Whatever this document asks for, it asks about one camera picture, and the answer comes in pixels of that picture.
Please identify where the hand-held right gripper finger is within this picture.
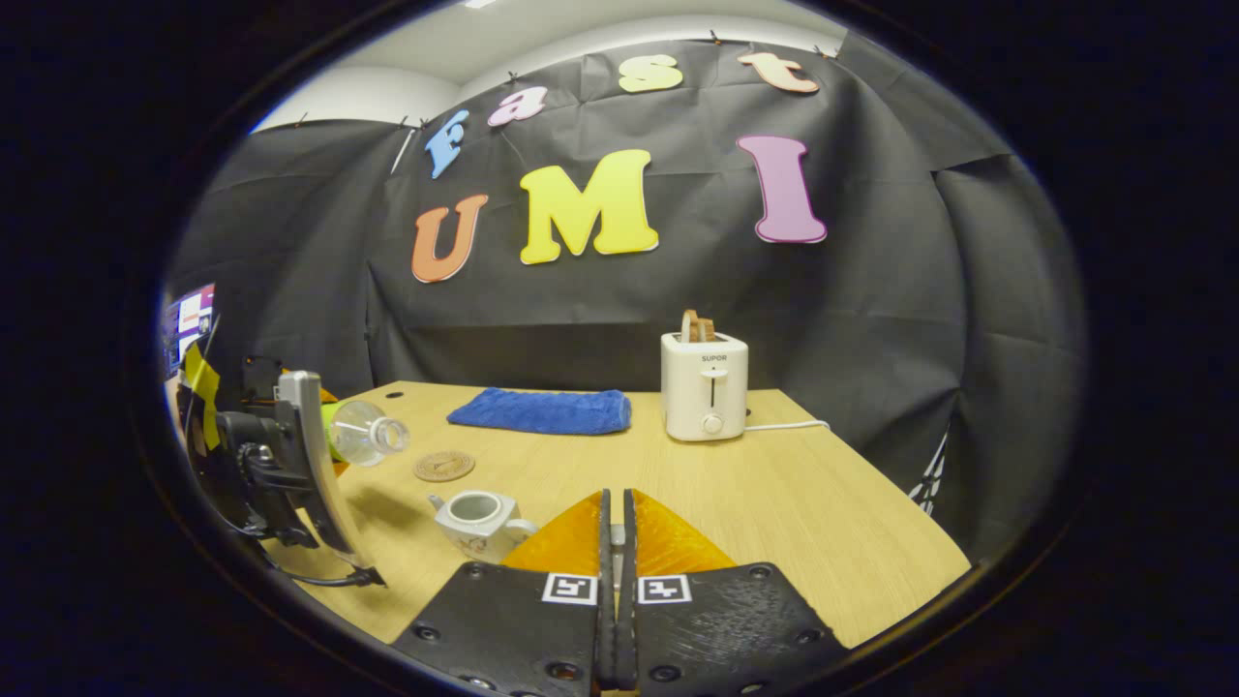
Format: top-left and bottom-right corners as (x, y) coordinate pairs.
(390, 488), (615, 697)
(619, 488), (853, 697)

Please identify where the green label water bottle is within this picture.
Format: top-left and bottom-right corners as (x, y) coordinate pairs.
(324, 400), (412, 468)

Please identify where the round wooden coaster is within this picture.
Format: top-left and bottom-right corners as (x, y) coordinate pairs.
(413, 450), (476, 483)

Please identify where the white ceramic teacup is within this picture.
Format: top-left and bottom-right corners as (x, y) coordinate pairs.
(429, 489), (539, 565)

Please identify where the computer monitor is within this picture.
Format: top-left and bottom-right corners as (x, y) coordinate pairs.
(163, 283), (217, 379)

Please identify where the blue folded towel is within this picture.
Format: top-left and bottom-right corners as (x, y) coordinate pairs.
(446, 387), (633, 437)

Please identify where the white toaster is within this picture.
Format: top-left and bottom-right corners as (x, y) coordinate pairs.
(661, 331), (750, 443)

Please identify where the black backdrop cloth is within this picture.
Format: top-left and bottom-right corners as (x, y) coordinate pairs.
(165, 34), (1085, 562)

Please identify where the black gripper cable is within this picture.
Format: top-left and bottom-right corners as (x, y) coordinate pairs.
(257, 540), (388, 590)

